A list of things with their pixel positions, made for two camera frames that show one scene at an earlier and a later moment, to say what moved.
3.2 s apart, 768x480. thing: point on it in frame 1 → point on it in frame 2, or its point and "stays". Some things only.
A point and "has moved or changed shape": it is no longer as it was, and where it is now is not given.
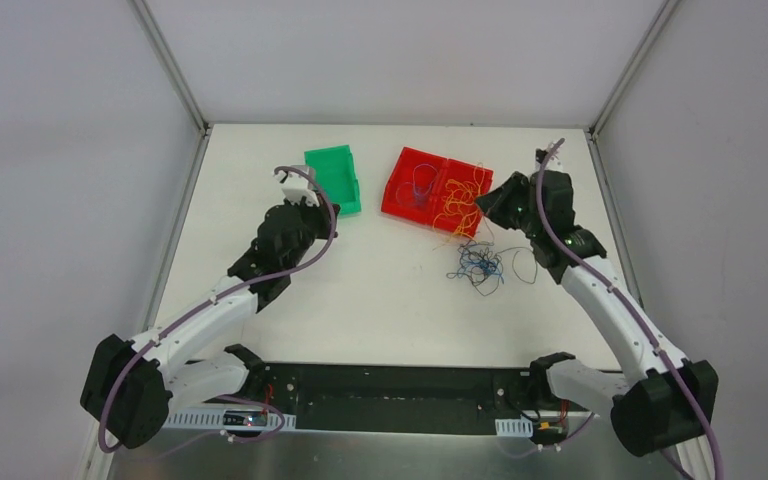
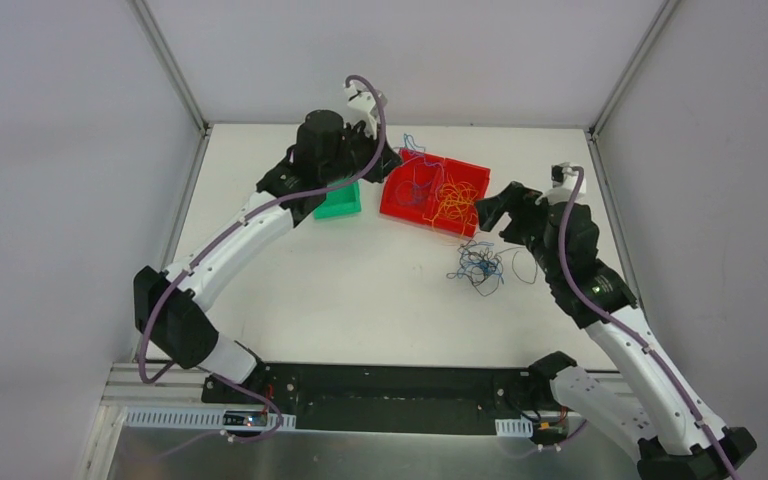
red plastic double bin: (437, 191) stays
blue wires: (418, 193) has moved or changed shape
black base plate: (406, 395) stays
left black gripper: (307, 213) → (371, 162)
